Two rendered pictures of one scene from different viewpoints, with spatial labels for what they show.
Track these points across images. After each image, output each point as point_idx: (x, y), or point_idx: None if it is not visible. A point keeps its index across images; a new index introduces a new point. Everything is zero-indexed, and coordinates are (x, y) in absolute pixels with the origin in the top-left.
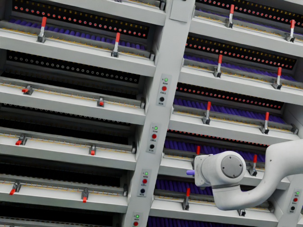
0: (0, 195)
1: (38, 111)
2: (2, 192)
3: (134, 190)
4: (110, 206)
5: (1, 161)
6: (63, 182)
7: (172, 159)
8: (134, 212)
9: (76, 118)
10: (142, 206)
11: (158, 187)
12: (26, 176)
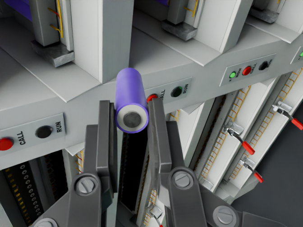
0: (165, 219)
1: (41, 204)
2: (161, 221)
3: (173, 106)
4: (199, 124)
5: (120, 196)
6: (148, 172)
7: (70, 19)
8: (222, 83)
9: (32, 172)
10: (213, 73)
11: (161, 2)
12: (139, 189)
